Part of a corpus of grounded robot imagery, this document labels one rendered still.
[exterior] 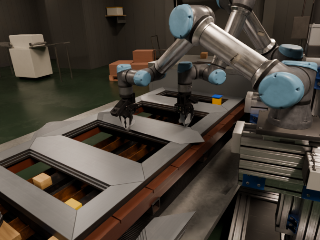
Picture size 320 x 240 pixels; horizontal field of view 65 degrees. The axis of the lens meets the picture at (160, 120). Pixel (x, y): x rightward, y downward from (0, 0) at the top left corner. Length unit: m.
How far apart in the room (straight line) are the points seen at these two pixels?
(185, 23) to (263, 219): 1.34
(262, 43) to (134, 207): 1.07
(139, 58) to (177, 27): 5.72
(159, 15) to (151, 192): 8.27
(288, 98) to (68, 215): 0.77
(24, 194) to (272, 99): 0.91
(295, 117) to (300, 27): 3.31
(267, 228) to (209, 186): 0.66
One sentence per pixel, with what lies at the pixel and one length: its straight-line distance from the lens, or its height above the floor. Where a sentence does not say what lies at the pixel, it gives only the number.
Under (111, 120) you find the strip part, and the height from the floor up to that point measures 0.85.
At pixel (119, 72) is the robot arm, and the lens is 1.29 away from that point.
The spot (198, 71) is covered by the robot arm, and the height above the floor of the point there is 1.16.
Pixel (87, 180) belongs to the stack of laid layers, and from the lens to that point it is 1.08.
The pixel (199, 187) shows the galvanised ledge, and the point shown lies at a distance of 1.23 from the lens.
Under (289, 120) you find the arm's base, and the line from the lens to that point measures 1.00.
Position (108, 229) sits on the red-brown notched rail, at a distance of 0.85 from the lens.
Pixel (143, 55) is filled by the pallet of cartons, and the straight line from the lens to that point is 6.63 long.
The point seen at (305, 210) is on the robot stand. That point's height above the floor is 0.55.
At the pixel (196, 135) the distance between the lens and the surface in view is 1.32.
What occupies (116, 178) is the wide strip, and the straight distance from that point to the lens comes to 1.02.
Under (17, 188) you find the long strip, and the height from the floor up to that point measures 0.85.
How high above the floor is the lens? 1.42
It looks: 22 degrees down
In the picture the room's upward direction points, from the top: 2 degrees counter-clockwise
